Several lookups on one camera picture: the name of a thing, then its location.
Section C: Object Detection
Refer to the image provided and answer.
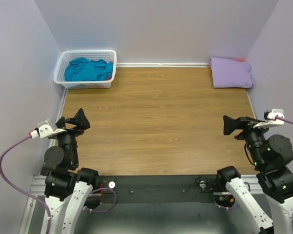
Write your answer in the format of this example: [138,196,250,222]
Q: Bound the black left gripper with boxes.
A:
[54,107,90,167]

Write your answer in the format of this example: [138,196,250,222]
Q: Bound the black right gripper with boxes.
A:
[223,113,275,167]

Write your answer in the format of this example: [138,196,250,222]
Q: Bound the blue t shirt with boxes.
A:
[64,58,109,82]

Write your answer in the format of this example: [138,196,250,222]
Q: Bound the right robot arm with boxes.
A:
[215,109,293,234]

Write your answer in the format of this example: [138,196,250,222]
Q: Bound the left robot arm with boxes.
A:
[38,108,99,234]

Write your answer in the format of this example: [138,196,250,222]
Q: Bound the folded purple t shirt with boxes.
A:
[209,57,253,89]

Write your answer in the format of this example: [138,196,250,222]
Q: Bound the white plastic laundry basket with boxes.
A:
[54,50,117,89]

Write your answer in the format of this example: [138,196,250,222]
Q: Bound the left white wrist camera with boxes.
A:
[29,119,66,139]

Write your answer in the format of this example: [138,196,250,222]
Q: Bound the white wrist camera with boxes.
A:
[29,119,66,139]
[253,109,284,129]

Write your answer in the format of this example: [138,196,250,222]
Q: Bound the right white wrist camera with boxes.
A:
[253,109,284,129]

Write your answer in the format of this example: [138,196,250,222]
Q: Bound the aluminium front rail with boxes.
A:
[29,175,46,196]

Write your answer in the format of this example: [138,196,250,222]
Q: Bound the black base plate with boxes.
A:
[85,175,237,208]

